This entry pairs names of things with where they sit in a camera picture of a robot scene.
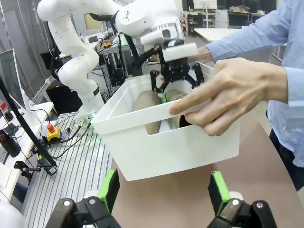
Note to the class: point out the white framed monitor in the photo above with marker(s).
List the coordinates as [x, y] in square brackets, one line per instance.
[10, 78]

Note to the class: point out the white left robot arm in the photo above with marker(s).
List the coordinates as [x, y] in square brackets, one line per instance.
[78, 59]

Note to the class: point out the person's left forearm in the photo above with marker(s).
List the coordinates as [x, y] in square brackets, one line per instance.
[295, 85]

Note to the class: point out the person's right hand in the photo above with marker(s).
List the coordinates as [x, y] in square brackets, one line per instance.
[204, 54]

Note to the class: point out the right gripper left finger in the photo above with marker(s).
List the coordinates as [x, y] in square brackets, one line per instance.
[95, 209]

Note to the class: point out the black pen holder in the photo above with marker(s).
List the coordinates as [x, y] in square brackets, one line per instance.
[10, 145]

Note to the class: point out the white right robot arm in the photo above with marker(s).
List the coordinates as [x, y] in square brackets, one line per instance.
[9, 215]

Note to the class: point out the person in light blue shirt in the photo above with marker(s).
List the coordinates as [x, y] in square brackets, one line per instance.
[289, 133]

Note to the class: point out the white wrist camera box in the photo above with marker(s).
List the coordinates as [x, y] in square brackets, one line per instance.
[180, 51]

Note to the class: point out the person's right forearm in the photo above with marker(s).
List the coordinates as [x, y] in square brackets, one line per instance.
[249, 31]

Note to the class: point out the beige tall cup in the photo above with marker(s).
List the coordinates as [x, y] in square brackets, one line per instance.
[147, 99]
[178, 121]
[177, 93]

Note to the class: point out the black computer cabinet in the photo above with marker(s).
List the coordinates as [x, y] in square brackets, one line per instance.
[64, 97]

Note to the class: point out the person's left hand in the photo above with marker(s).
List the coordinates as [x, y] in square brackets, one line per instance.
[232, 92]

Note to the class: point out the white plastic basket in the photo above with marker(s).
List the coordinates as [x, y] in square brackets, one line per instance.
[166, 154]

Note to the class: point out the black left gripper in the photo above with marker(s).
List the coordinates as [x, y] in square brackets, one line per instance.
[178, 67]

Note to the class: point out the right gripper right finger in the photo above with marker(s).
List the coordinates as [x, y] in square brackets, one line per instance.
[237, 211]

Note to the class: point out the yellow emergency stop button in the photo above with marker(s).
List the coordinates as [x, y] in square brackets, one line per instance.
[52, 133]
[107, 44]

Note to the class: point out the black camera stand pole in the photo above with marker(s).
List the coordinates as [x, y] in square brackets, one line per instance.
[26, 128]

